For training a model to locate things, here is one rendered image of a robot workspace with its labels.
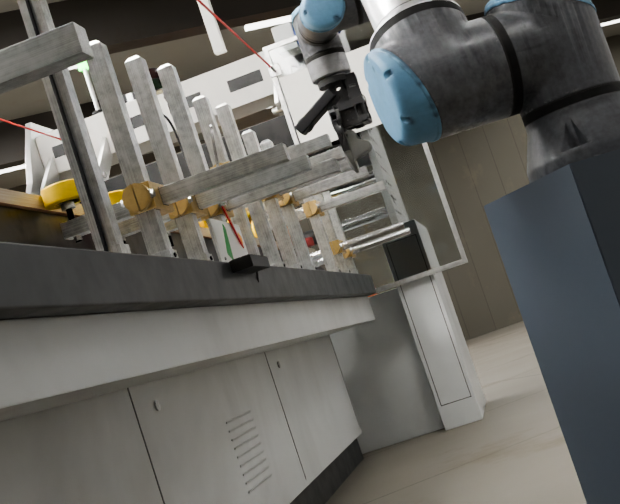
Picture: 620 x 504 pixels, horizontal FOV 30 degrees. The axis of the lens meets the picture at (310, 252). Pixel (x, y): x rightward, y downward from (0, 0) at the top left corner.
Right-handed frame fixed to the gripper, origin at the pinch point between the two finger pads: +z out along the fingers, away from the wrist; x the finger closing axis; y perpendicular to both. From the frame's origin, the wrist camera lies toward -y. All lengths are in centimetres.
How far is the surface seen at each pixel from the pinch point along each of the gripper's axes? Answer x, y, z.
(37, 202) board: -54, -51, -6
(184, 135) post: -5.8, -32.2, -18.5
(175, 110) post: -5.8, -32.4, -24.5
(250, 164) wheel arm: -52, -12, 1
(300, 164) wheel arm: -26.5, -7.1, -0.4
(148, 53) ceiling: 699, -201, -252
